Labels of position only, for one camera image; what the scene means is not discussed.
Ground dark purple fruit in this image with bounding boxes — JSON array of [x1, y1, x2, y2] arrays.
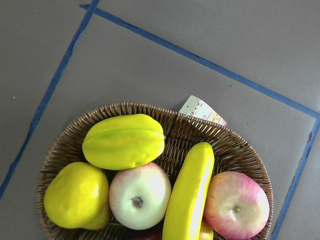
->
[[121, 230, 162, 240]]

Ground yellow lemon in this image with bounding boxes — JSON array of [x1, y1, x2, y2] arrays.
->
[[43, 162, 111, 230]]

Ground paper basket tag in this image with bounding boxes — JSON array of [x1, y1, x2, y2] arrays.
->
[[178, 95, 228, 127]]

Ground yellow green apple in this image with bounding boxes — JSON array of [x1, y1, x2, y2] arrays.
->
[[109, 162, 172, 230]]

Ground red pink apple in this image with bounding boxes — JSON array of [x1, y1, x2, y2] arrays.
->
[[203, 171, 270, 240]]

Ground brown wicker basket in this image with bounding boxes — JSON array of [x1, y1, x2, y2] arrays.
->
[[36, 102, 274, 240]]

